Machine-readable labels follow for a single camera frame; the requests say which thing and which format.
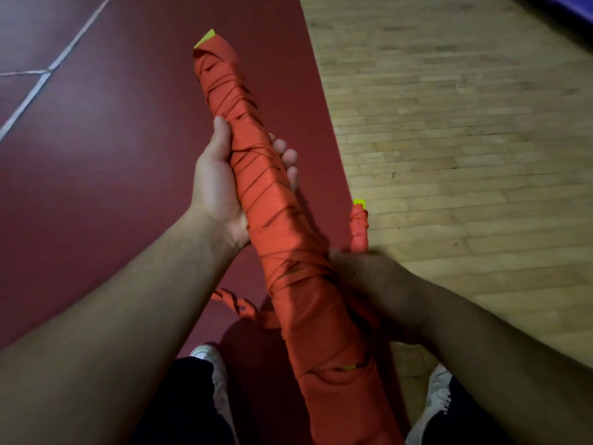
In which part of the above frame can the person's right hand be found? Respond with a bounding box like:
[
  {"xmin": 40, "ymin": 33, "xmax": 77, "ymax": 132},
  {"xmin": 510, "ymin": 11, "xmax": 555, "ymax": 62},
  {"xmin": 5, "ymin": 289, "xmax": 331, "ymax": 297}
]
[{"xmin": 329, "ymin": 247, "xmax": 436, "ymax": 346}]

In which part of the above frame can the person's left hand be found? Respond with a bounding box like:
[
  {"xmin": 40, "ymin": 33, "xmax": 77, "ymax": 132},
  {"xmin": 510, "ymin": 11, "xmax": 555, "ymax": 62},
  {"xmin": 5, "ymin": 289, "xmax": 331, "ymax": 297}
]
[{"xmin": 190, "ymin": 116, "xmax": 300, "ymax": 251}]

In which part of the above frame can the person's left forearm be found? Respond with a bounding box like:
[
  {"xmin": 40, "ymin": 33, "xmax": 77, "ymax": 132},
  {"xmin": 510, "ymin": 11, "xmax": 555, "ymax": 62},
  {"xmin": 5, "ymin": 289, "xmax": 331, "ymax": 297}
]
[{"xmin": 0, "ymin": 208, "xmax": 242, "ymax": 445}]

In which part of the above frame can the person's right forearm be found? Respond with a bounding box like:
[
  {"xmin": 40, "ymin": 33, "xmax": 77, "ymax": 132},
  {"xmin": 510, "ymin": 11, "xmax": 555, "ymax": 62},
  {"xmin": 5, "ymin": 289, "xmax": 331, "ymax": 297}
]
[{"xmin": 416, "ymin": 287, "xmax": 593, "ymax": 445}]

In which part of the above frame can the white right shoe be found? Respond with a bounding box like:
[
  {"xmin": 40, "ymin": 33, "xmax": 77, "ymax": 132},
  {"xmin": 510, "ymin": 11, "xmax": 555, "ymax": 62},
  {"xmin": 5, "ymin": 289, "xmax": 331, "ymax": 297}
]
[{"xmin": 405, "ymin": 363, "xmax": 454, "ymax": 445}]

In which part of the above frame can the white shoe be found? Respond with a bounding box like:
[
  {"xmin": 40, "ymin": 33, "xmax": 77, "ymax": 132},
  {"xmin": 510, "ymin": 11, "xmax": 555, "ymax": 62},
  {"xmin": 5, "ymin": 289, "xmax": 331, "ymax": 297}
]
[
  {"xmin": 188, "ymin": 343, "xmax": 240, "ymax": 445},
  {"xmin": 405, "ymin": 363, "xmax": 454, "ymax": 445}
]

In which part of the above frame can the black right trouser leg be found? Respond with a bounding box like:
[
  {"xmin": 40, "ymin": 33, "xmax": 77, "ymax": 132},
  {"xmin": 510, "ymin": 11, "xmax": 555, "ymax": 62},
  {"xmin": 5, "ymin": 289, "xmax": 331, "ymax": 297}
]
[{"xmin": 421, "ymin": 377, "xmax": 515, "ymax": 445}]

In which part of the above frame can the black trouser leg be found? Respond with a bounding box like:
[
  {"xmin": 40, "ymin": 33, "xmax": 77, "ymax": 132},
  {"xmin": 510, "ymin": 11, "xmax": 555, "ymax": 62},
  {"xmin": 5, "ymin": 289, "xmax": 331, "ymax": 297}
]
[
  {"xmin": 421, "ymin": 377, "xmax": 515, "ymax": 445},
  {"xmin": 129, "ymin": 356, "xmax": 235, "ymax": 445}
]

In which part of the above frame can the white left shoe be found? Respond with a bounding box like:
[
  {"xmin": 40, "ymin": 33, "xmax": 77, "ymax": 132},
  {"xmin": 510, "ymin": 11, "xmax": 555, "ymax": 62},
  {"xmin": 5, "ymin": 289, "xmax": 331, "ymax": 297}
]
[{"xmin": 188, "ymin": 343, "xmax": 240, "ymax": 445}]

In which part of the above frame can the black left trouser leg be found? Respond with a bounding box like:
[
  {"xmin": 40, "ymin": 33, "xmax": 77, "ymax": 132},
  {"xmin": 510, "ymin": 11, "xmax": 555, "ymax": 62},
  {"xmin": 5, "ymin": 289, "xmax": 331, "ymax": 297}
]
[{"xmin": 129, "ymin": 356, "xmax": 235, "ymax": 445}]

